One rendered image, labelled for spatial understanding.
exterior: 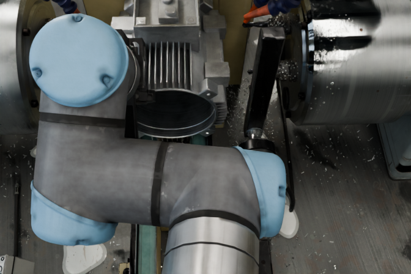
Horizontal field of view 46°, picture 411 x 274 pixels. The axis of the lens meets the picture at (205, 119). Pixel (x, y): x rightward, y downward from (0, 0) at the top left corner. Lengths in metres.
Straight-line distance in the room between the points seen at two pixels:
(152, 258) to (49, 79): 0.48
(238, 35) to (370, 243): 0.47
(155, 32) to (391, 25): 0.35
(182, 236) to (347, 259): 0.63
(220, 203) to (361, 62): 0.44
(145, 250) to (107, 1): 0.43
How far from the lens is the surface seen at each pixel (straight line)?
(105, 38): 0.40
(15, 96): 0.78
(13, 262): 0.70
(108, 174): 0.41
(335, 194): 1.02
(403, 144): 0.99
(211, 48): 0.83
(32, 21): 0.81
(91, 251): 0.96
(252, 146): 0.75
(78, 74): 0.40
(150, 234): 0.83
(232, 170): 0.40
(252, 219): 0.40
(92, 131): 0.42
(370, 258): 0.99
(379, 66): 0.78
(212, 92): 0.75
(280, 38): 0.61
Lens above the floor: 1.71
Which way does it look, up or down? 60 degrees down
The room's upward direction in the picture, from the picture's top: 2 degrees clockwise
